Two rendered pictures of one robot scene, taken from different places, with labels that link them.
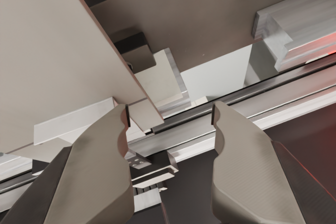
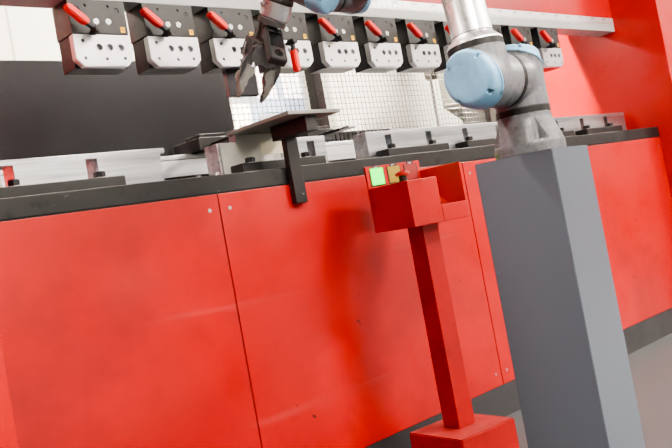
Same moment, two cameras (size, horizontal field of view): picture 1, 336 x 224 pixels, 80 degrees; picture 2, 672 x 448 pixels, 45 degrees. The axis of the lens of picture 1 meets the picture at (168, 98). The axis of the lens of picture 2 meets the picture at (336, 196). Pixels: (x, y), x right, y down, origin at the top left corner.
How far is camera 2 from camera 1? 2.02 m
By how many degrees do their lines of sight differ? 49
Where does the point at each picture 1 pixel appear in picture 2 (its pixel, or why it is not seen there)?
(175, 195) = (159, 144)
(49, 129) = not seen: hidden behind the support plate
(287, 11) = (154, 176)
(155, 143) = (202, 166)
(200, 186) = (132, 146)
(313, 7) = (140, 172)
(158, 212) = (231, 92)
